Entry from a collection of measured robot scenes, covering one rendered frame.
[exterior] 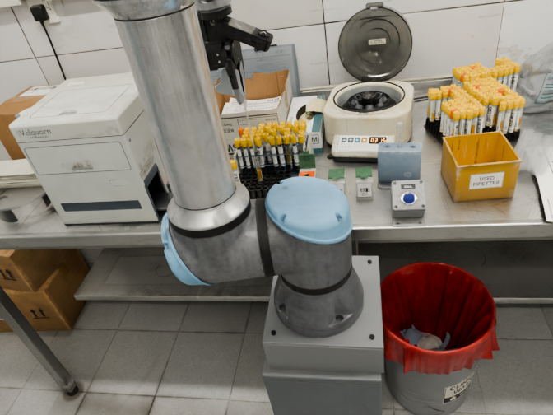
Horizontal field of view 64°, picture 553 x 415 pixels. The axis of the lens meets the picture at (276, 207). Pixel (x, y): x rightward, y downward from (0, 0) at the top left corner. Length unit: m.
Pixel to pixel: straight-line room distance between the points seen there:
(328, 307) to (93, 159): 0.67
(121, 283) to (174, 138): 1.51
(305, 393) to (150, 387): 1.20
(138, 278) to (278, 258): 1.41
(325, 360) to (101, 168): 0.68
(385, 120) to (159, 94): 0.81
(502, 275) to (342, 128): 0.87
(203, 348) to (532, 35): 1.63
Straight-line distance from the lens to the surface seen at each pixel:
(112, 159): 1.10
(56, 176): 1.21
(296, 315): 0.71
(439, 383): 1.51
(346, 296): 0.71
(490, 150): 1.20
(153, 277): 1.96
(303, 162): 1.09
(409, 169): 1.12
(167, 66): 0.50
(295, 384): 0.81
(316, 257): 0.61
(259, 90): 1.54
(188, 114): 0.52
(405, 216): 1.04
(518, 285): 1.79
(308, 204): 0.60
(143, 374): 2.01
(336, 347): 0.73
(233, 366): 1.90
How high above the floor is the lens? 1.55
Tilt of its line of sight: 37 degrees down
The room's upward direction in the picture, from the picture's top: 11 degrees counter-clockwise
